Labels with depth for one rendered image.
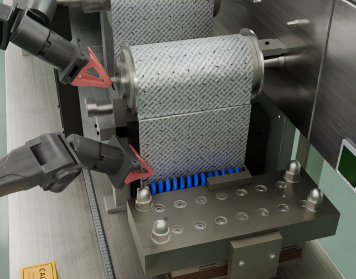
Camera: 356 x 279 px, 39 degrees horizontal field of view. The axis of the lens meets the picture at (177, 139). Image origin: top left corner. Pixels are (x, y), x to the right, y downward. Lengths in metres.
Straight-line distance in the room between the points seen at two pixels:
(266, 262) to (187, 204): 0.19
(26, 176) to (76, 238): 0.34
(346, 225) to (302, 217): 1.58
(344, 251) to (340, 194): 0.41
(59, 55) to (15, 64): 1.00
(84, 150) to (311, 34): 0.47
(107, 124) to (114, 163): 0.13
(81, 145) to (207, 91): 0.27
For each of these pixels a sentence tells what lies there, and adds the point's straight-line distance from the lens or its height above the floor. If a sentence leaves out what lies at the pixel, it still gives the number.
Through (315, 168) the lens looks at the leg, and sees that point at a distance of 1.44.
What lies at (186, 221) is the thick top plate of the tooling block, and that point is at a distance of 0.98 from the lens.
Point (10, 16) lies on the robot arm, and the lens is 0.95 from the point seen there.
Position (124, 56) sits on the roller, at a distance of 0.97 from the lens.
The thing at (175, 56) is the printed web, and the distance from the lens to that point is 0.96.
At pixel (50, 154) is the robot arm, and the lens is 0.87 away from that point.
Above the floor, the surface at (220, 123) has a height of 1.16.
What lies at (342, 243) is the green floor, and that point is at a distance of 2.50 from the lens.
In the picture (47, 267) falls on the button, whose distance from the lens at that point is 1.07.
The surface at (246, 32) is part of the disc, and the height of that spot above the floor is 1.31.
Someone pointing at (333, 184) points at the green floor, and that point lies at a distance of 2.83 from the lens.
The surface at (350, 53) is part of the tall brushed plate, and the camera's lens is 0.88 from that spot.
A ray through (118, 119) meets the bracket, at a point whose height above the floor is 1.15.
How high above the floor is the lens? 1.71
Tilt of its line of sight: 34 degrees down
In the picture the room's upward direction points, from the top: straight up
